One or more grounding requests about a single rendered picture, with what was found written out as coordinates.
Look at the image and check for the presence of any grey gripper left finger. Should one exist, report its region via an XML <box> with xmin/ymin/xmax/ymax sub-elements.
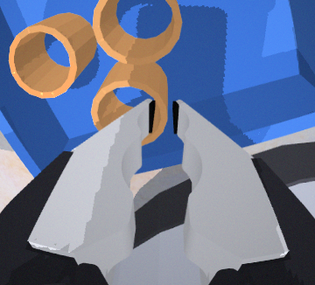
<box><xmin>0</xmin><ymin>99</ymin><xmax>156</xmax><ymax>285</ymax></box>

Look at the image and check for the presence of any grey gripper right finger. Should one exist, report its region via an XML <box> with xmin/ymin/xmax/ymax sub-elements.
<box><xmin>172</xmin><ymin>100</ymin><xmax>315</xmax><ymax>285</ymax></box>

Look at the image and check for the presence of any bronze bushing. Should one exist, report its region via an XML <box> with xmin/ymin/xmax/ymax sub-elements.
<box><xmin>93</xmin><ymin>0</ymin><xmax>182</xmax><ymax>66</ymax></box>
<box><xmin>91</xmin><ymin>61</ymin><xmax>168</xmax><ymax>146</ymax></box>
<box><xmin>9</xmin><ymin>12</ymin><xmax>97</xmax><ymax>98</ymax></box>

